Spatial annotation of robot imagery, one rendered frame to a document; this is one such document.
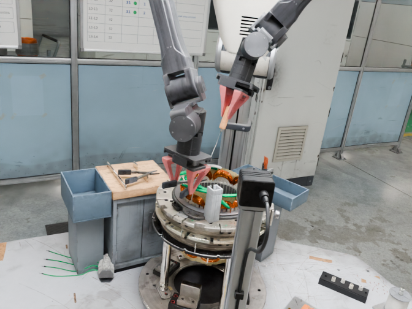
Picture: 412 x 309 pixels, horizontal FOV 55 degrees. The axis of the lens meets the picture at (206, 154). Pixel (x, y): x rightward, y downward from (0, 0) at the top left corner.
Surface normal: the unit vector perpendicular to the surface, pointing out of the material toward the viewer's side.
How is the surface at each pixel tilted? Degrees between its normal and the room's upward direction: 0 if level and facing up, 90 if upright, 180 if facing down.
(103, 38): 90
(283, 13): 100
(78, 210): 90
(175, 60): 77
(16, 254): 0
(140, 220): 90
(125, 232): 90
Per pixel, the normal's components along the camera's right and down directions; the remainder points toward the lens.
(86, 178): 0.49, 0.37
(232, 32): -0.18, 0.35
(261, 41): 0.04, 0.12
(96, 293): 0.11, -0.92
